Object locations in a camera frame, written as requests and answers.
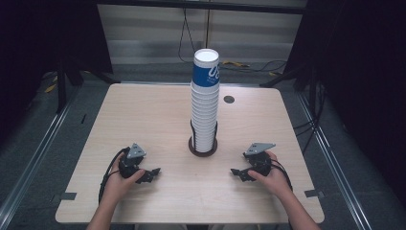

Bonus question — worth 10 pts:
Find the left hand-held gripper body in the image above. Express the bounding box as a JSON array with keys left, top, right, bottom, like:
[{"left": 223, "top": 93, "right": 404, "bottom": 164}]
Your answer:
[{"left": 118, "top": 143, "right": 147, "bottom": 179}]

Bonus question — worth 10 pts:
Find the black metal stand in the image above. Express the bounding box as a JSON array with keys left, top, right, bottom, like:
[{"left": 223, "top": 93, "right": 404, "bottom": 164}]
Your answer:
[
  {"left": 259, "top": 63, "right": 320, "bottom": 94},
  {"left": 55, "top": 57, "right": 122, "bottom": 115}
]

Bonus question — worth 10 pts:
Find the person's left hand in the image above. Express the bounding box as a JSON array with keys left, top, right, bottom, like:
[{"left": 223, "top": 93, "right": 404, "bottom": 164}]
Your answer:
[{"left": 102, "top": 152, "right": 147, "bottom": 205}]

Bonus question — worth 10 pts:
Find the stack of paper cups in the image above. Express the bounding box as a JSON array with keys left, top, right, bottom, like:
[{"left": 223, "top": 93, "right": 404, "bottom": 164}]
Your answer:
[{"left": 190, "top": 48, "right": 221, "bottom": 153}]

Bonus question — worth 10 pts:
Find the black floor cable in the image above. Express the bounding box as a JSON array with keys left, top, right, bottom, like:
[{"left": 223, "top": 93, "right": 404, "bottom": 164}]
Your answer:
[{"left": 219, "top": 58, "right": 288, "bottom": 74}]

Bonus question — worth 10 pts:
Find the black curtain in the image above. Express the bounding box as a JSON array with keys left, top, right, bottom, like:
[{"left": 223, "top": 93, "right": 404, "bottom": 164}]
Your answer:
[
  {"left": 0, "top": 0, "right": 113, "bottom": 135},
  {"left": 285, "top": 0, "right": 406, "bottom": 202}
]

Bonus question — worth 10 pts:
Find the bundle of black cables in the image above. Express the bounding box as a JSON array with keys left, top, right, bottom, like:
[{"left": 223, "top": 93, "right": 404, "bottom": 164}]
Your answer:
[{"left": 292, "top": 80, "right": 327, "bottom": 155}]

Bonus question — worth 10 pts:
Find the person's right hand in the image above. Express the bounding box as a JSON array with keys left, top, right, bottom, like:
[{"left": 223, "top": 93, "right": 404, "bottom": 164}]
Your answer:
[{"left": 248, "top": 151, "right": 293, "bottom": 200}]

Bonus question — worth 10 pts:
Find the hanging black looped cable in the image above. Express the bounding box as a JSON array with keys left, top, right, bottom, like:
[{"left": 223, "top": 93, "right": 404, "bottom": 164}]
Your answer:
[{"left": 177, "top": 8, "right": 197, "bottom": 64}]

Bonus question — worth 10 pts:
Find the dark brown cup holder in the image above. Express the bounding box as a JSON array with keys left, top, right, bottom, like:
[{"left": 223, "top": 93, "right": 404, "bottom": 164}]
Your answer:
[{"left": 188, "top": 119, "right": 219, "bottom": 158}]

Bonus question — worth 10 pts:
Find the grey tape strip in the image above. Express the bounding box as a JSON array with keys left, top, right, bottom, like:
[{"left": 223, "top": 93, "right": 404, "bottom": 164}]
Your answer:
[
  {"left": 51, "top": 192, "right": 78, "bottom": 202},
  {"left": 304, "top": 189, "right": 326, "bottom": 198}
]

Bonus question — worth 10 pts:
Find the hanging straight black cable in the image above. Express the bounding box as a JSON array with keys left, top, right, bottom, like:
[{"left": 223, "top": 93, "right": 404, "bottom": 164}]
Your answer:
[{"left": 205, "top": 9, "right": 212, "bottom": 50}]

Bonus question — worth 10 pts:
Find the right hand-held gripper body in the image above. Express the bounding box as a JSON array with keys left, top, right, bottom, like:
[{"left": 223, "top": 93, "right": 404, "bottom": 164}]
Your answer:
[{"left": 243, "top": 143, "right": 277, "bottom": 176}]

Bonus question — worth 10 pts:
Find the metal floor rail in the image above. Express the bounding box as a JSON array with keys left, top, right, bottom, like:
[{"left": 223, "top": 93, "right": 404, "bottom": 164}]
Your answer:
[
  {"left": 296, "top": 91, "right": 375, "bottom": 230},
  {"left": 0, "top": 85, "right": 82, "bottom": 222}
]

